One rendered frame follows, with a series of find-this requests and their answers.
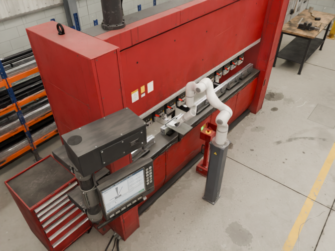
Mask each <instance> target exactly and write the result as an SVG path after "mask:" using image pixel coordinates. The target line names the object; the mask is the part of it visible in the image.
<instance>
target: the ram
mask: <svg viewBox="0 0 335 251"><path fill-rule="evenodd" d="M268 2H269V0H237V1H235V2H233V3H230V4H228V5H226V6H223V7H221V8H219V9H216V10H214V11H212V12H209V13H207V14H205V15H202V16H200V17H198V18H195V19H193V20H191V21H188V22H186V23H184V24H181V25H179V26H177V27H174V28H172V29H170V30H167V31H165V32H163V33H160V34H158V35H156V36H153V37H151V38H149V39H146V40H144V41H142V42H139V43H137V44H135V45H132V46H130V47H128V48H125V49H123V50H121V51H120V57H121V66H122V75H123V84H124V92H125V101H126V107H128V108H129V109H130V110H131V111H133V112H134V113H135V114H136V115H137V116H140V115H142V114H143V113H145V112H147V111H148V110H150V109H151V108H153V107H154V106H156V105H157V104H159V103H160V102H162V101H164V100H165V99H167V98H168V97H170V96H171V95H173V94H174V93H176V92H178V91H179V90H181V89H182V88H184V87H185V86H186V85H187V83H188V82H192V81H195V80H196V79H198V78H199V77H201V76H202V75H204V74H205V73H207V72H209V71H210V70H212V69H213V68H215V67H216V66H218V65H219V64H221V63H222V62H224V61H226V60H227V59H229V58H230V57H232V56H233V55H235V54H236V53H238V52H240V51H241V50H243V49H244V48H246V47H247V46H249V45H250V44H252V43H253V42H255V41H257V40H258V39H260V38H261V34H262V30H263V25H264V20H265V16H266V11H267V6H268ZM258 42H260V40H259V41H258ZM258 42H256V43H255V44H257V43H258ZM255 44H253V45H252V46H254V45H255ZM252 46H250V47H249V48H251V47H252ZM249 48H247V49H245V50H244V51H242V52H241V53H239V54H238V55H236V56H235V57H233V58H232V59H230V60H229V61H227V62H226V63H224V64H222V65H221V66H219V67H218V68H216V69H215V70H213V71H212V72H210V73H209V74H207V75H206V76H204V77H203V78H205V77H207V76H208V75H210V74H211V73H213V72H215V71H216V70H218V69H219V68H221V67H222V66H224V65H225V64H227V63H228V62H230V61H231V60H233V59H234V58H236V57H237V56H239V55H240V54H242V53H243V52H245V51H246V50H248V49H249ZM203 78H201V79H200V80H198V81H196V82H195V83H198V82H199V81H201V80H202V79H203ZM151 81H153V84H154V90H153V91H151V92H149V93H148V87H147V83H149V82H151ZM142 86H145V91H144V92H143V93H145V96H143V97H142V96H141V94H143V93H141V87H142ZM137 89H138V95H139V99H138V100H136V101H135V102H133V103H132V93H131V92H133V91H135V90H137ZM184 91H185V89H184V90H183V91H181V92H180V93H178V94H177V95H175V96H173V97H172V98H170V99H169V100H167V101H166V102H164V103H163V104H161V105H160V106H158V107H157V108H155V109H154V110H152V111H150V112H149V113H147V114H146V115H144V116H143V117H141V119H143V118H145V117H146V116H148V115H149V114H151V113H152V112H154V111H155V110H157V109H158V108H160V107H161V106H163V105H164V104H166V103H168V102H169V101H171V100H172V99H174V98H175V97H177V96H178V95H180V94H181V93H183V92H184Z"/></svg>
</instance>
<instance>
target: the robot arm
mask: <svg viewBox="0 0 335 251"><path fill-rule="evenodd" d="M204 91H206V98H207V100H208V101H209V103H210V104H211V105H212V106H213V107H214V108H217V109H219V111H220V113H219V114H218V115H217V117H216V120H215V122H216V124H217V129H216V136H215V137H214V138H213V139H212V144H213V145H214V146H216V147H219V148H224V147H227V146H228V145H229V140H228V139H227V133H228V124H227V122H228V121H229V119H230V118H231V116H232V110H231V108H230V107H228V106H227V105H225V104H224V103H222V102H221V101H220V100H219V98H218V97H217V95H216V94H215V92H214V88H213V83H212V81H211V80H210V79H209V78H203V79H202V80H201V81H200V82H199V83H197V84H196V83H195V82H193V81H192V82H188V83H187V85H186V88H185V103H186V106H187V107H190V110H189V111H188V112H187V113H185V114H184V115H182V117H181V118H180V119H179V120H178V121H177V122H176V123H175V124H174V125H175V126H177V125H179V124H181V123H183V122H186V121H188V120H189V119H191V118H192V117H194V116H195V115H196V109H197V106H196V104H195V103H194V92H196V93H198V94H199V93H202V92H204Z"/></svg>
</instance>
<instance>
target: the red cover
mask: <svg viewBox="0 0 335 251"><path fill-rule="evenodd" d="M235 1H237V0H193V1H191V2H188V3H185V4H182V5H180V6H177V7H174V8H171V9H169V10H166V11H163V12H160V13H158V14H155V15H152V16H149V17H147V18H144V19H141V20H138V21H136V22H133V23H130V24H127V25H126V26H125V27H124V28H122V29H118V30H111V31H108V32H105V33H103V34H100V35H97V36H94V37H95V38H98V39H100V40H103V41H105V42H108V43H110V44H113V45H115V46H117V47H119V49H120V51H121V50H123V49H125V48H128V47H130V46H132V45H135V44H137V43H139V42H142V41H144V40H146V39H149V38H151V37H153V36H156V35H158V34H160V33H163V32H165V31H167V30H170V29H172V28H174V27H177V26H179V25H181V24H184V23H186V22H188V21H191V20H193V19H195V18H198V17H200V16H202V15H205V14H207V13H209V12H212V11H214V10H216V9H219V8H221V7H223V6H226V5H228V4H230V3H233V2H235Z"/></svg>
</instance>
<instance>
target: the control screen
mask: <svg viewBox="0 0 335 251"><path fill-rule="evenodd" d="M144 190H145V184H144V172H143V168H142V169H141V170H139V171H137V172H135V173H134V174H132V175H130V176H128V177H127V178H125V179H123V180H121V181H120V182H118V183H116V184H115V185H113V186H111V187H109V188H108V189H106V190H104V191H102V195H103V200H104V204H105V208H106V212H107V213H109V212H110V211H112V210H114V209H115V208H117V207H119V206H120V205H122V204H123V203H125V202H127V201H128V200H130V199H131V198H133V197H135V196H136V195H138V194H139V193H141V192H143V191H144ZM116 201H118V202H117V203H116V204H114V202H116Z"/></svg>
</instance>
